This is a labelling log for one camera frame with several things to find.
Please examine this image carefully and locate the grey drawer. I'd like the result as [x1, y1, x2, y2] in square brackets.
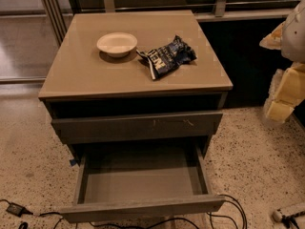
[51, 111, 222, 144]
[61, 138, 225, 223]

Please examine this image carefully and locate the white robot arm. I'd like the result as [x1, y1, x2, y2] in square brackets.
[259, 0, 305, 123]

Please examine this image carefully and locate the grey drawer cabinet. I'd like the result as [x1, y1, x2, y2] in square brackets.
[39, 10, 233, 160]

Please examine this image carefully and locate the grey top drawer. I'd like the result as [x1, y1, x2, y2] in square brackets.
[51, 111, 222, 144]

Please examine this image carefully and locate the blue crumpled chip bag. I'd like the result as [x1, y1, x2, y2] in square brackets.
[136, 35, 196, 80]

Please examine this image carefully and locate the white power strip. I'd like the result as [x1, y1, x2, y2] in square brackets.
[272, 201, 305, 223]

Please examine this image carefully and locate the white bowl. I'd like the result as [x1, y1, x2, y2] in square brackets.
[96, 32, 137, 58]

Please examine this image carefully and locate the blue tape piece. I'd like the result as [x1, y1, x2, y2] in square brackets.
[69, 158, 78, 167]

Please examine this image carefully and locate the black power adapter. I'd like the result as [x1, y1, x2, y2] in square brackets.
[6, 202, 32, 217]

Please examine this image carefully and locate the black floor cable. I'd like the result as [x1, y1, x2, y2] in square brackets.
[0, 194, 249, 229]

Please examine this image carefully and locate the metal railing frame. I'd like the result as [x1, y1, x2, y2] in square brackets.
[41, 0, 301, 41]

